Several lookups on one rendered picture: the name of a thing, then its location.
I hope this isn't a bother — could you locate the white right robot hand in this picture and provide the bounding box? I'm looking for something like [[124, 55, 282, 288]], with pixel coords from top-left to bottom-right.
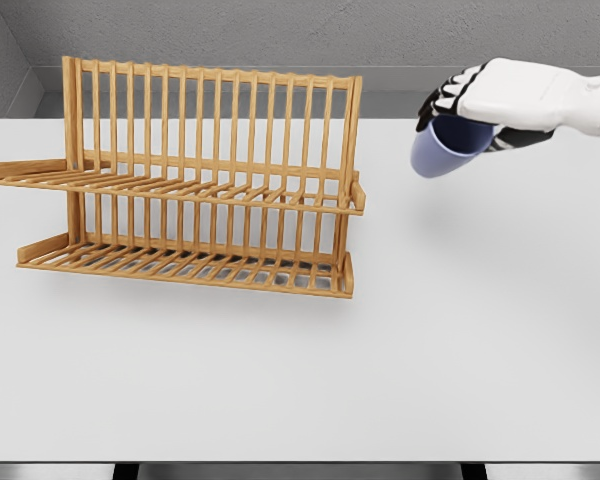
[[415, 57, 574, 153]]

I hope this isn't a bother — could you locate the lavender blue cup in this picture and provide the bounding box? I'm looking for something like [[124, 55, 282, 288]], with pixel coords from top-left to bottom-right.
[[410, 114, 496, 180]]

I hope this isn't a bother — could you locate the two-tier wooden dish rack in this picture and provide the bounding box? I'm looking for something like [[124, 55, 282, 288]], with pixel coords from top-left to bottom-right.
[[0, 55, 367, 300]]

